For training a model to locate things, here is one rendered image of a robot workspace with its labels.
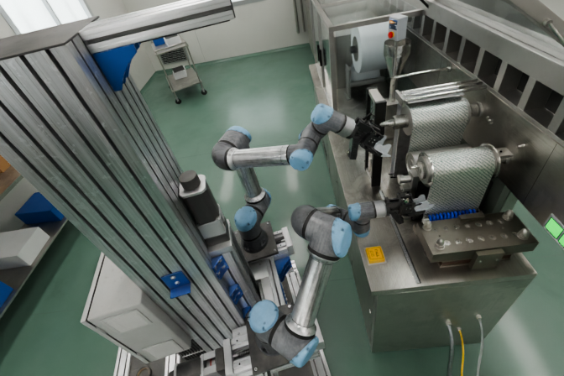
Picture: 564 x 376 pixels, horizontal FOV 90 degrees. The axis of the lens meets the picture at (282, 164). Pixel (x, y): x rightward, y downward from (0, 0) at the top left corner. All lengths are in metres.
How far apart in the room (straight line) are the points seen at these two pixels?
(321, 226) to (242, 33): 5.93
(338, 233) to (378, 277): 0.48
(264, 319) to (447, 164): 0.92
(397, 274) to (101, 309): 1.15
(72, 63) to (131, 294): 0.81
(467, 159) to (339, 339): 1.44
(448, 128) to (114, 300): 1.50
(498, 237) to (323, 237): 0.77
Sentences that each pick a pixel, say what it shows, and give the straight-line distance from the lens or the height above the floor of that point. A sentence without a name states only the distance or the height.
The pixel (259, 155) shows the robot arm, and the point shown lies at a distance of 1.07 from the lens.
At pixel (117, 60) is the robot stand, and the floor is 1.96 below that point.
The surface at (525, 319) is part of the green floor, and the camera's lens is 2.54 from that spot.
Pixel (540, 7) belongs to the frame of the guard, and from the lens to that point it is 0.90.
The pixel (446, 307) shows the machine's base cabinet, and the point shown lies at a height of 0.66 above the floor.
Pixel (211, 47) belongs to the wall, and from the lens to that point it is 6.82.
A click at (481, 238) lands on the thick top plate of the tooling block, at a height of 1.02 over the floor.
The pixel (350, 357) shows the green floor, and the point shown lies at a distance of 2.20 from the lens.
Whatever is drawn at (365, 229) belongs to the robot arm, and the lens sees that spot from 1.36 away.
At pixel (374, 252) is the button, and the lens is 1.42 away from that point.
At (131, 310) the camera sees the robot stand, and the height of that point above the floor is 1.21.
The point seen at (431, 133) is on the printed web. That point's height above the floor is 1.30.
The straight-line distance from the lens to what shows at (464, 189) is 1.40.
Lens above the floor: 2.13
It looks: 40 degrees down
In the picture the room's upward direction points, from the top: 13 degrees counter-clockwise
